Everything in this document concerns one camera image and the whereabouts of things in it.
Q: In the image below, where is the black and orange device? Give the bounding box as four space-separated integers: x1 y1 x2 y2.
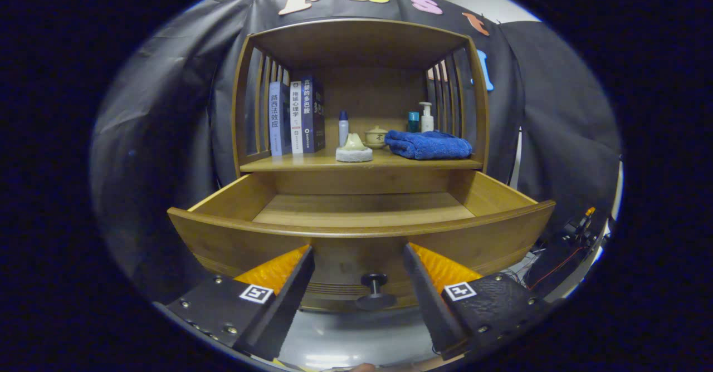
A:
563 207 605 250

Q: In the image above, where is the wooden drawer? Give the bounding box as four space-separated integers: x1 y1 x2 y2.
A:
167 170 556 312

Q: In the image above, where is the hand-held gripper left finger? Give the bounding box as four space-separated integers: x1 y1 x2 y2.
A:
153 245 316 361

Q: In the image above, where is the black drawer knob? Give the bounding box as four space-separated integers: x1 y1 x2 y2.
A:
355 273 398 311

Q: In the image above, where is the light blue book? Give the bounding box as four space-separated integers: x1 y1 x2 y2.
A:
268 81 291 157

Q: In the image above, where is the beige lidded teacup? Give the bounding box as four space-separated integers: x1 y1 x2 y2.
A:
364 125 389 150

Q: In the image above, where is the wooden countertop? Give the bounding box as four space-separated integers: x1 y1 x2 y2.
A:
240 148 484 173

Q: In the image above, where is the blue folded towel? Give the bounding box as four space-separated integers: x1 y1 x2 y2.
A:
384 130 473 160

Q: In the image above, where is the white upright object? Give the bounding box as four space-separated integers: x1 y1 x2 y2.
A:
610 160 623 222

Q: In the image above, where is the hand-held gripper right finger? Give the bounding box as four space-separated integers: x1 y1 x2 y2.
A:
402 243 552 361

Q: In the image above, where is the dark blue book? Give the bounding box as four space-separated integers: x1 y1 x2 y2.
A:
301 76 326 154

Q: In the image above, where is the wooden cabinet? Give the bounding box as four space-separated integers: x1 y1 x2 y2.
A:
231 18 491 194

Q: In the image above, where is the white book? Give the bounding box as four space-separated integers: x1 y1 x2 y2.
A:
290 80 305 155

